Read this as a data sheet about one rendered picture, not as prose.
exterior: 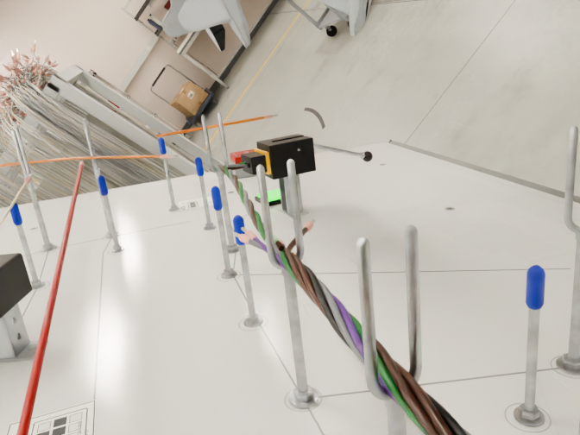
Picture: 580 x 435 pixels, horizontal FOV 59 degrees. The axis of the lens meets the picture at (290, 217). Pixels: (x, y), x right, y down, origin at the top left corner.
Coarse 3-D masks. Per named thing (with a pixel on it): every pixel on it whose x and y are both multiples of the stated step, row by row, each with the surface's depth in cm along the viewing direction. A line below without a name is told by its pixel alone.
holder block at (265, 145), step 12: (264, 144) 59; (276, 144) 58; (288, 144) 59; (300, 144) 59; (312, 144) 60; (276, 156) 58; (288, 156) 59; (300, 156) 60; (312, 156) 60; (276, 168) 59; (300, 168) 60; (312, 168) 61
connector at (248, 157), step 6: (246, 156) 59; (252, 156) 58; (258, 156) 58; (264, 156) 58; (246, 162) 59; (252, 162) 58; (258, 162) 58; (264, 162) 58; (246, 168) 60; (252, 168) 58; (264, 168) 59; (252, 174) 58
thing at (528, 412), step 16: (528, 272) 24; (544, 272) 24; (528, 288) 24; (544, 288) 24; (528, 304) 24; (528, 320) 25; (528, 336) 25; (528, 352) 25; (528, 368) 25; (528, 384) 26; (528, 400) 26; (528, 416) 26; (544, 416) 26
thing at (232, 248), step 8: (208, 144) 49; (224, 144) 50; (208, 152) 49; (224, 152) 50; (208, 160) 50; (224, 160) 50; (224, 184) 51; (224, 192) 51; (224, 200) 51; (224, 208) 51; (224, 216) 52; (232, 232) 53; (232, 240) 53; (232, 248) 53
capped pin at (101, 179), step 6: (102, 180) 54; (102, 186) 54; (102, 192) 54; (108, 204) 55; (108, 210) 55; (108, 216) 55; (114, 228) 56; (114, 234) 56; (114, 240) 56; (114, 246) 57; (120, 246) 57; (114, 252) 56
